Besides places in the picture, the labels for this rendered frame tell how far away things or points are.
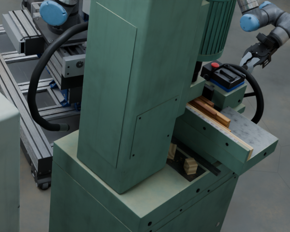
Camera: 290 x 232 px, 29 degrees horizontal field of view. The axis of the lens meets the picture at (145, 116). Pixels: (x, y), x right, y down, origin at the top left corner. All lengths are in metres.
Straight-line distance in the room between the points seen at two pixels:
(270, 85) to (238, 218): 1.32
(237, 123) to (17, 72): 1.65
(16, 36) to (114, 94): 1.13
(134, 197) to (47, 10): 0.90
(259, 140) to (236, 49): 2.36
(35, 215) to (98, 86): 1.26
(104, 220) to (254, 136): 0.59
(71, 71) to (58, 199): 0.62
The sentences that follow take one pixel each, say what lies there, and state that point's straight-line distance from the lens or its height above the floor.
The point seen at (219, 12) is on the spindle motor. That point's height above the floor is 1.34.
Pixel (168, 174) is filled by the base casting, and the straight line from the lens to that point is 1.91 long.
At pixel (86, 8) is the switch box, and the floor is 1.34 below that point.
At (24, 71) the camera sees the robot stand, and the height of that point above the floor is 0.21.
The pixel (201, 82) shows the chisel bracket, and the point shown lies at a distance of 1.96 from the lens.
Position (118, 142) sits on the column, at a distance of 1.68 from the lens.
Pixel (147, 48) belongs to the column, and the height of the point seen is 1.35.
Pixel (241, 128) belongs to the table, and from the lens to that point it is 2.02.
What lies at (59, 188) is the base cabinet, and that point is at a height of 0.61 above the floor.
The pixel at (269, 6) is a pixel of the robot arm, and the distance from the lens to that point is 2.49.
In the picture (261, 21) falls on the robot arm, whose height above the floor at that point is 1.06.
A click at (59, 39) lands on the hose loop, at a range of 1.60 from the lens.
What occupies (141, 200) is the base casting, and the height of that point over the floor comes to 0.80.
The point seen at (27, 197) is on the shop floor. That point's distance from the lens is 2.87.
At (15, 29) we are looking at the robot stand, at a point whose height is 0.73.
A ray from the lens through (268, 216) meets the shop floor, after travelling 3.03.
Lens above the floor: 2.11
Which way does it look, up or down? 38 degrees down
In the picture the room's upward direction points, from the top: 10 degrees clockwise
